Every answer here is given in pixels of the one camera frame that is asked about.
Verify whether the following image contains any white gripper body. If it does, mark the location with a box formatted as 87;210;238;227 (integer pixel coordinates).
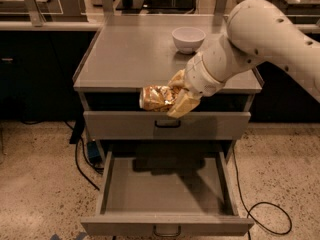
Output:
184;52;226;97

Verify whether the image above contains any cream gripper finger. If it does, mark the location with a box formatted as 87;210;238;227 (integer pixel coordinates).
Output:
168;69;185;88
167;89;201;118

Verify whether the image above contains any crushed orange soda can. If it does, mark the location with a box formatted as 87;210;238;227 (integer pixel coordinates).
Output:
139;85;180;112

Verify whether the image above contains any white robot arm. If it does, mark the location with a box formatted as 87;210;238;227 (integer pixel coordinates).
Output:
167;0;320;118

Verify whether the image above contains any grey metal drawer cabinet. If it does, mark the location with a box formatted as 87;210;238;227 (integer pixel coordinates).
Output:
74;14;262;157

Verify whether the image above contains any closed top drawer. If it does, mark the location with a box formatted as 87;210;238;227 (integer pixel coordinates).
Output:
84;111;250;140

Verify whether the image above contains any open middle drawer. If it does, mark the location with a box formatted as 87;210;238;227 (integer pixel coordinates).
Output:
81;152;254;238

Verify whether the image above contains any white ceramic bowl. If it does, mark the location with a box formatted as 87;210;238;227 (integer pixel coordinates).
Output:
172;27;206;54

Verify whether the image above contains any blue power box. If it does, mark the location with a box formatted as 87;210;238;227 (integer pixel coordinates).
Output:
87;141;102;164

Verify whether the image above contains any long dark counter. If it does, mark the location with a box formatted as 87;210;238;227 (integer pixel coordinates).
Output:
0;31;320;123

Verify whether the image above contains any black floor cable right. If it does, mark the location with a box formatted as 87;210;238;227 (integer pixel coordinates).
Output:
232;149;294;240

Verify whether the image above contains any black floor cable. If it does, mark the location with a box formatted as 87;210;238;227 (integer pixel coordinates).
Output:
232;149;294;240
20;118;105;192

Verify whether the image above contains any black floor cable left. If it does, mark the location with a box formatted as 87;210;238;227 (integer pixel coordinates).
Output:
20;118;105;192

